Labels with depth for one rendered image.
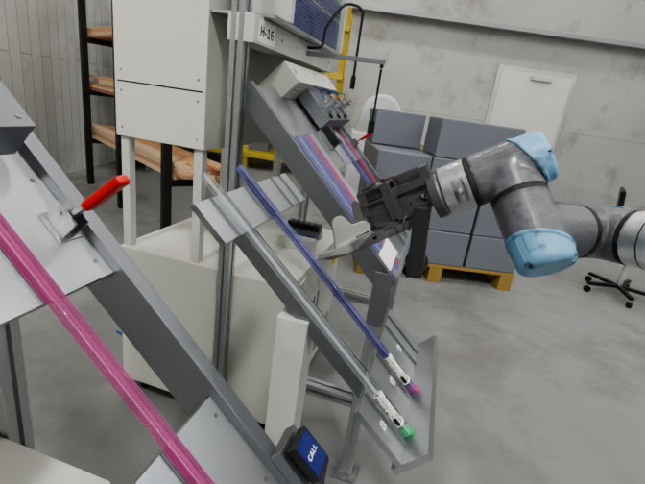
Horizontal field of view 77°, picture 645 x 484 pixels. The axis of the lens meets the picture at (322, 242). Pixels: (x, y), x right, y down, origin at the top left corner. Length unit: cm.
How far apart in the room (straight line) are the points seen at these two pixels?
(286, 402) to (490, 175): 55
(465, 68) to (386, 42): 144
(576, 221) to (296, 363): 51
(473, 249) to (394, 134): 106
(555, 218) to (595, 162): 844
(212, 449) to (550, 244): 46
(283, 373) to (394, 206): 38
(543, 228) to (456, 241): 263
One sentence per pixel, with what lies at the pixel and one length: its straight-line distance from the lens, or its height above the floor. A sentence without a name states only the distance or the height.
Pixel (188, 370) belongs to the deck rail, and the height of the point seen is 88.
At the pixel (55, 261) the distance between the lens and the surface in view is 50.
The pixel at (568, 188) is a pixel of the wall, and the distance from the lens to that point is 891.
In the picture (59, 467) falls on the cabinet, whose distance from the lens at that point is 81.
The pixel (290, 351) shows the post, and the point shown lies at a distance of 78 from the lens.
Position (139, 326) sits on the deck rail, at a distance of 53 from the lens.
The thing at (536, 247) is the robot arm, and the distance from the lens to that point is 57.
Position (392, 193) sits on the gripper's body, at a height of 107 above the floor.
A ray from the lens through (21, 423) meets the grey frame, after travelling 89.
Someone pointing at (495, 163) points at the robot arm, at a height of 114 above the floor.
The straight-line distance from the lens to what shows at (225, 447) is 52.
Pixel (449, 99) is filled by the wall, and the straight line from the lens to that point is 793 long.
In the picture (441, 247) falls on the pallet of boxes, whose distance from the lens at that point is 318.
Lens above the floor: 119
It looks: 19 degrees down
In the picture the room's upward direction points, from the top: 8 degrees clockwise
